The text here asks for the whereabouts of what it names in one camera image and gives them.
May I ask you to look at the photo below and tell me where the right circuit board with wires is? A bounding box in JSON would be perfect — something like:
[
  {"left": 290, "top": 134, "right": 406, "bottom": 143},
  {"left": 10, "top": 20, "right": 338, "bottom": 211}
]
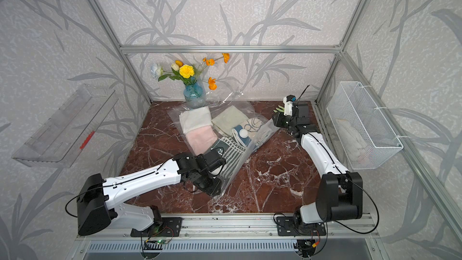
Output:
[{"left": 293, "top": 239, "right": 323, "bottom": 259}]

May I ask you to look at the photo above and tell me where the artificial flower bouquet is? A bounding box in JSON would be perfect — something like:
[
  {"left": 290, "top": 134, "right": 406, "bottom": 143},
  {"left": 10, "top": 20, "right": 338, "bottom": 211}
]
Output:
[{"left": 150, "top": 53, "right": 231, "bottom": 86}]

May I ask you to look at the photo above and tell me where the white wire mesh basket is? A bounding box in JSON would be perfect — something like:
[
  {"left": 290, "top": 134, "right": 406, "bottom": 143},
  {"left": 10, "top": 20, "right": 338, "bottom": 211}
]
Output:
[{"left": 327, "top": 81, "right": 403, "bottom": 170}]

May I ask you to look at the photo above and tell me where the cream towel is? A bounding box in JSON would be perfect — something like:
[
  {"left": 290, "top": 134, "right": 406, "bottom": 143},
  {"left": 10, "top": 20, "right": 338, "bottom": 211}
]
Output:
[{"left": 212, "top": 105, "right": 249, "bottom": 136}]

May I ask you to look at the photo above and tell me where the blue glass vase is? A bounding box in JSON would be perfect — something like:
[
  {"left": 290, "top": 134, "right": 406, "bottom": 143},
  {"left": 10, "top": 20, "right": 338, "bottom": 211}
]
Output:
[{"left": 183, "top": 82, "right": 206, "bottom": 109}]

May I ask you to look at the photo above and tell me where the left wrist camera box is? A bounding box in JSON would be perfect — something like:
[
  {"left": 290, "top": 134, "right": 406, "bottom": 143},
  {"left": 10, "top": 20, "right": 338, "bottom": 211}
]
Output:
[{"left": 202, "top": 149, "right": 226, "bottom": 172}]

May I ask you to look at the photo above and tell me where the circuit board with wires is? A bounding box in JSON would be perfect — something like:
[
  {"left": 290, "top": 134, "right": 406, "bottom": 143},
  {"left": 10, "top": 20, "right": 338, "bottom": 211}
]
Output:
[
  {"left": 141, "top": 237, "right": 173, "bottom": 251},
  {"left": 293, "top": 239, "right": 323, "bottom": 259}
]

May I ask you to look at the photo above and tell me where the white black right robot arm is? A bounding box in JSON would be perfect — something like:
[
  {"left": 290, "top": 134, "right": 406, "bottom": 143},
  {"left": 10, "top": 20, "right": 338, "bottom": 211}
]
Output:
[{"left": 272, "top": 107, "right": 363, "bottom": 225}]

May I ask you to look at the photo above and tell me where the clear plastic wall shelf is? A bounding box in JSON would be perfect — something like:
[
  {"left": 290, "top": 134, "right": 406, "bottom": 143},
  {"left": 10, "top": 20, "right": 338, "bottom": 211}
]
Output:
[{"left": 12, "top": 84, "right": 119, "bottom": 168}]

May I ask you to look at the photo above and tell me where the blue white striped towel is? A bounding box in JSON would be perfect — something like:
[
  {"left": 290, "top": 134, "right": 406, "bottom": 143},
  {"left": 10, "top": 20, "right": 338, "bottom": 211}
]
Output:
[{"left": 232, "top": 117, "right": 264, "bottom": 147}]

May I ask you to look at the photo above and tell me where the clear plastic vacuum bag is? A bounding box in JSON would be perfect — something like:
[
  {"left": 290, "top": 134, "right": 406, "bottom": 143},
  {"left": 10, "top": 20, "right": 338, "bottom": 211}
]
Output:
[{"left": 168, "top": 87, "right": 278, "bottom": 197}]

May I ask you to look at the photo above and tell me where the white vacuum bag valve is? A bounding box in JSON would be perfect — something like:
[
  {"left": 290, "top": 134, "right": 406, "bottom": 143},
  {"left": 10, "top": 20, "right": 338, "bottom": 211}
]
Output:
[{"left": 239, "top": 128, "right": 249, "bottom": 138}]

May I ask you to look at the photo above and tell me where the green garden fork wooden handle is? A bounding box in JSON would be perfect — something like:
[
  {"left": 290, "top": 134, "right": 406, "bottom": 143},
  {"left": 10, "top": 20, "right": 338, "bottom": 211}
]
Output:
[{"left": 273, "top": 106, "right": 285, "bottom": 113}]

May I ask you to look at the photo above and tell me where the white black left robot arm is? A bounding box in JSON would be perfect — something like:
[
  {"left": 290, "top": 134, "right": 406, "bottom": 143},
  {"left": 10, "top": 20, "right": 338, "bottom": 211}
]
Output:
[{"left": 76, "top": 150, "right": 226, "bottom": 236}]

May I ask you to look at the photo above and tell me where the left circuit board with wires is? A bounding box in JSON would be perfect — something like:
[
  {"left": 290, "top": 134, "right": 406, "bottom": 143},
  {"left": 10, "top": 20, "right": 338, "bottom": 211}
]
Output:
[{"left": 141, "top": 237, "right": 173, "bottom": 251}]

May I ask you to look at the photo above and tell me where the aluminium frame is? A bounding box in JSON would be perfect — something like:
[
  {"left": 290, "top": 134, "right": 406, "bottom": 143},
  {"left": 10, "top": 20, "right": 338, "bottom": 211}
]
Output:
[{"left": 70, "top": 0, "right": 462, "bottom": 260}]

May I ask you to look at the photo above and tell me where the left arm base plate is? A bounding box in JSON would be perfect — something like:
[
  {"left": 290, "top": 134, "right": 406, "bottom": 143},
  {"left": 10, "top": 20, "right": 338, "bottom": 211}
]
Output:
[{"left": 130, "top": 217, "right": 183, "bottom": 238}]

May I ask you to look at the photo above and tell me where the white cloth in basket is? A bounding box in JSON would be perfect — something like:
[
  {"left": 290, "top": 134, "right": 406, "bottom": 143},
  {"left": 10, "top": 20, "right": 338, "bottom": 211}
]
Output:
[{"left": 335, "top": 118, "right": 370, "bottom": 167}]

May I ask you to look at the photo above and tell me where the pink fluffy towel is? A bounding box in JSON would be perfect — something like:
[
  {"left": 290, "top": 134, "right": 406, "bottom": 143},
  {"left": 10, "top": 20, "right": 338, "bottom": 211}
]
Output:
[{"left": 186, "top": 126, "right": 218, "bottom": 155}]

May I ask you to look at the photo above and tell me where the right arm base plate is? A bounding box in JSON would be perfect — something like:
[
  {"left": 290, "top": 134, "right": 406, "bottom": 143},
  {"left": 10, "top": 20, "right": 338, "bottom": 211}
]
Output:
[{"left": 273, "top": 215, "right": 327, "bottom": 237}]

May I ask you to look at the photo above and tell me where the green white striped towel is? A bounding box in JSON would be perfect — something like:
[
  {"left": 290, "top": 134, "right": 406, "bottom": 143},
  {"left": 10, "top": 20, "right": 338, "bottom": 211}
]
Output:
[{"left": 207, "top": 137, "right": 245, "bottom": 179}]

